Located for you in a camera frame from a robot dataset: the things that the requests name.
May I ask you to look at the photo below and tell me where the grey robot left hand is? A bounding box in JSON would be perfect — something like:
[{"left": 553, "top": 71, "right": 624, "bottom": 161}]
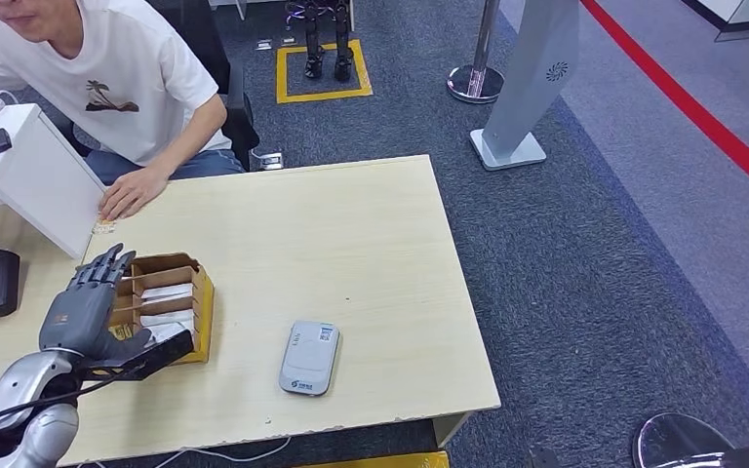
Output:
[{"left": 38, "top": 243, "right": 156, "bottom": 363}]

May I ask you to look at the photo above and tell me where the person's left hand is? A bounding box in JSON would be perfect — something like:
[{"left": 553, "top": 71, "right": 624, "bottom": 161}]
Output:
[{"left": 98, "top": 166, "right": 171, "bottom": 223}]

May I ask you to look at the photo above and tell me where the white key card stack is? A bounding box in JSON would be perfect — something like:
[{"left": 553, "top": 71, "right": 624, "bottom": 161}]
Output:
[
  {"left": 148, "top": 323, "right": 195, "bottom": 343},
  {"left": 141, "top": 284, "right": 193, "bottom": 303},
  {"left": 140, "top": 309, "right": 195, "bottom": 328}
]

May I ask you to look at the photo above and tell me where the cardboard card organizer box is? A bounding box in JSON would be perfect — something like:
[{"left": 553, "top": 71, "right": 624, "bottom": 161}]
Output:
[{"left": 105, "top": 253, "right": 217, "bottom": 367}]

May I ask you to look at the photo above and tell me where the person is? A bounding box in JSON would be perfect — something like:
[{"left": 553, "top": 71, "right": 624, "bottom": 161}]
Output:
[{"left": 0, "top": 0, "right": 247, "bottom": 224}]

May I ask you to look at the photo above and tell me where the grey card reader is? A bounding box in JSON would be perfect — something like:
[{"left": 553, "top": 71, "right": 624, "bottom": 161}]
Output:
[{"left": 278, "top": 321, "right": 341, "bottom": 397}]

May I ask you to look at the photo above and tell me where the white box stand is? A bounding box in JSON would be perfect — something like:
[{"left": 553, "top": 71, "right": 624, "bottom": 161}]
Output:
[{"left": 0, "top": 102, "right": 107, "bottom": 259}]

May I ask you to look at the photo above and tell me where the black office chair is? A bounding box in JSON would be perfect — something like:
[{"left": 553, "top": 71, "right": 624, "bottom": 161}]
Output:
[{"left": 63, "top": 0, "right": 261, "bottom": 172}]

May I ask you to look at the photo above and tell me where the small black humanoid robot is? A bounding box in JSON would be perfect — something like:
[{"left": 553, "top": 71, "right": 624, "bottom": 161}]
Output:
[{"left": 286, "top": 0, "right": 356, "bottom": 83}]

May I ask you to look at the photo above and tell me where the yellow floor tape strip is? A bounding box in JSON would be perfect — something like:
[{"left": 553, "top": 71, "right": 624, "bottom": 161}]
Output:
[{"left": 296, "top": 451, "right": 452, "bottom": 468}]

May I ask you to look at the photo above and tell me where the pale table leg panel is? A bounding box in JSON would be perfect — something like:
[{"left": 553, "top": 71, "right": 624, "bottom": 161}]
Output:
[{"left": 432, "top": 410, "right": 477, "bottom": 451}]

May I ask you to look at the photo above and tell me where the grey kiosk stand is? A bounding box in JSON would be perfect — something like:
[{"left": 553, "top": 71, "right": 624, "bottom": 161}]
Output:
[{"left": 469, "top": 0, "right": 582, "bottom": 173}]

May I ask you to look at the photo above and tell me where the red barrier belt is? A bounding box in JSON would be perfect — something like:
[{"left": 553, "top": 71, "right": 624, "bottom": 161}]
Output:
[{"left": 579, "top": 0, "right": 749, "bottom": 210}]

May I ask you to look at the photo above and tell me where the chrome stanchion base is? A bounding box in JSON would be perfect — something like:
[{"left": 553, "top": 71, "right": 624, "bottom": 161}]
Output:
[{"left": 632, "top": 412, "right": 737, "bottom": 468}]

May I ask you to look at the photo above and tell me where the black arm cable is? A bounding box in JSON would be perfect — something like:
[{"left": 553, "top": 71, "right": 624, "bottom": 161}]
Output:
[{"left": 0, "top": 368, "right": 143, "bottom": 447}]

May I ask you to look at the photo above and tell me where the white floor cable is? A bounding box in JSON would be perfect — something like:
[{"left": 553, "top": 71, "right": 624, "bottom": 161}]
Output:
[{"left": 154, "top": 436, "right": 293, "bottom": 468}]

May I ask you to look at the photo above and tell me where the chrome stanchion post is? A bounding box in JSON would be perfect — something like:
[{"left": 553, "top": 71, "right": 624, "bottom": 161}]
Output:
[{"left": 447, "top": 0, "right": 507, "bottom": 105}]

